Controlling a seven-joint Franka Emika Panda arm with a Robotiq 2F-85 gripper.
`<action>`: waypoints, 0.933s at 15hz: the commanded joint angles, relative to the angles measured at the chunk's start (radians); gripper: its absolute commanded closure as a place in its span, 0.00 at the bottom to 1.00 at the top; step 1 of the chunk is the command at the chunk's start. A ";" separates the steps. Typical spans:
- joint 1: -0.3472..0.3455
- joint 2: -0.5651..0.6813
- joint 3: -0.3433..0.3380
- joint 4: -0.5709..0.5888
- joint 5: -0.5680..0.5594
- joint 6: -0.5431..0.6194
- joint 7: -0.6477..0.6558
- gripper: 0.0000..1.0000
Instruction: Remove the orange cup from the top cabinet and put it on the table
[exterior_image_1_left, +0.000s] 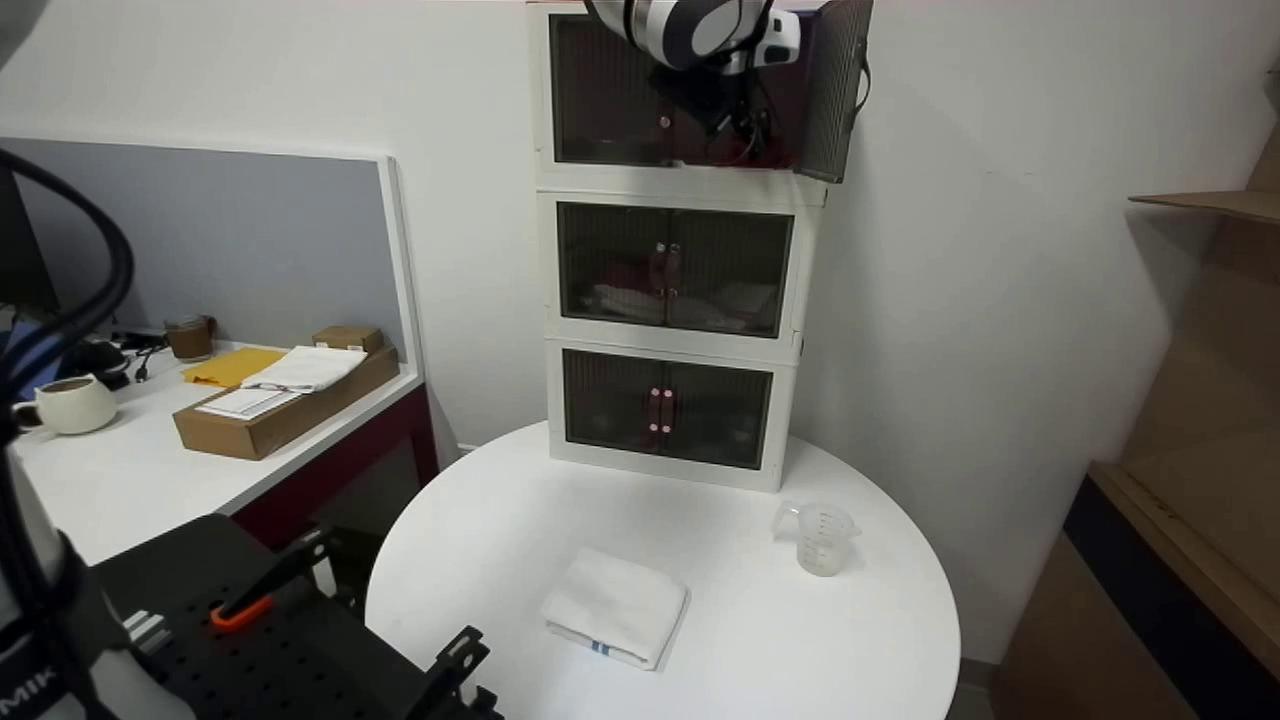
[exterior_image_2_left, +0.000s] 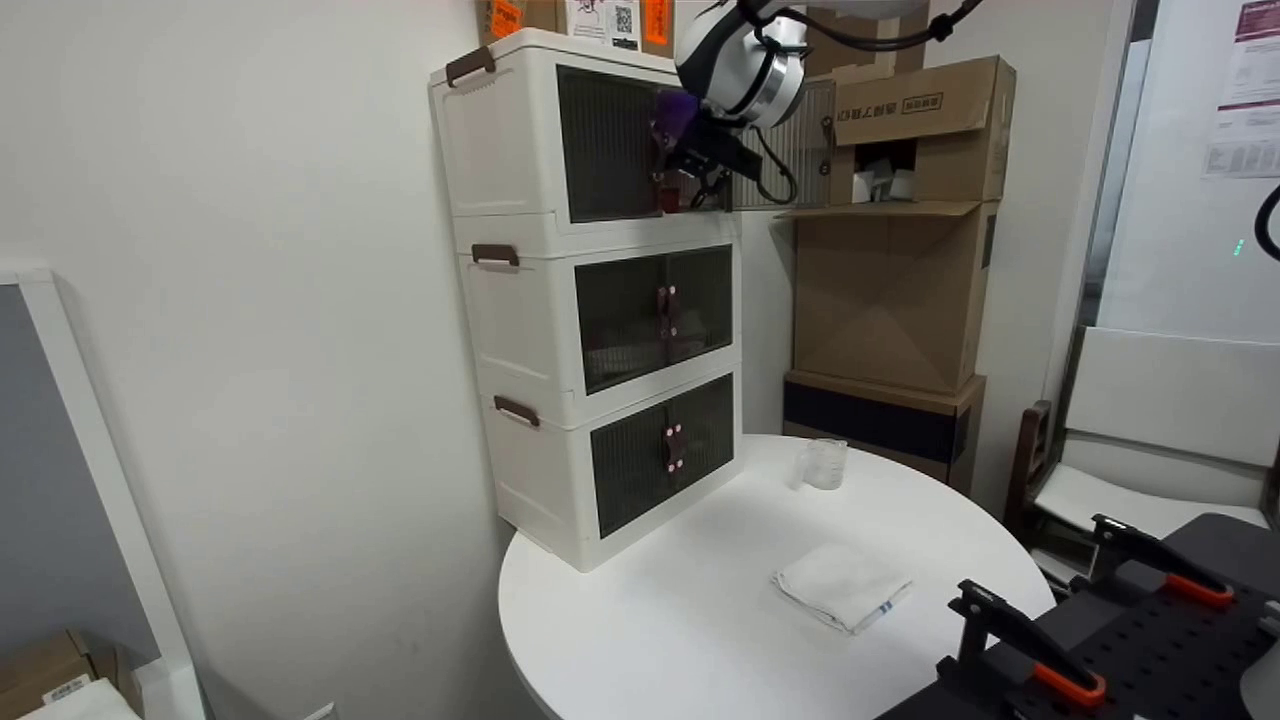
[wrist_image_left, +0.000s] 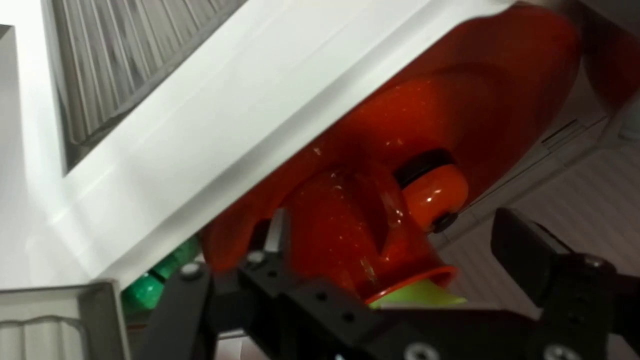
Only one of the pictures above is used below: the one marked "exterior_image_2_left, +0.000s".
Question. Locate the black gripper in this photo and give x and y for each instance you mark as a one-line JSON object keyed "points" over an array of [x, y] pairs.
{"points": [[715, 153]]}

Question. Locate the translucent open cabinet door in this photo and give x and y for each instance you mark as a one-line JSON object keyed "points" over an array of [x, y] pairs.
{"points": [[786, 173]]}

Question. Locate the white folded cloth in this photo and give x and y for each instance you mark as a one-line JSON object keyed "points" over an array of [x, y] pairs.
{"points": [[841, 586]]}

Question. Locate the white panel stack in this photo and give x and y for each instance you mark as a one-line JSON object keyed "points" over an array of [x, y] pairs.
{"points": [[1162, 427]]}

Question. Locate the printed wall poster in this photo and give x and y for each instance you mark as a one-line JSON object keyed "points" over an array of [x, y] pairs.
{"points": [[1252, 95]]}

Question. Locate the clear plastic cup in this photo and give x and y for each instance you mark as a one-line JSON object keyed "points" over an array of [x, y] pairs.
{"points": [[823, 464]]}

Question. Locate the black clamp orange grip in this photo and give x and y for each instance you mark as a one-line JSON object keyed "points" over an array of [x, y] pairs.
{"points": [[1162, 563], [1025, 655]]}

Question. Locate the black perforated board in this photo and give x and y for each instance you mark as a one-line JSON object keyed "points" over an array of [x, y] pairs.
{"points": [[1173, 655]]}

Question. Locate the white framed grey board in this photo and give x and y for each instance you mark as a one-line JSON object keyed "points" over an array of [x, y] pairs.
{"points": [[92, 464]]}

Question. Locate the cardboard box with orange labels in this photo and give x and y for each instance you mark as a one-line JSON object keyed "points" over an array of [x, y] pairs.
{"points": [[586, 19]]}

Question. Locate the low cardboard box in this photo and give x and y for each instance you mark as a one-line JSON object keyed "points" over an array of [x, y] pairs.
{"points": [[47, 664]]}

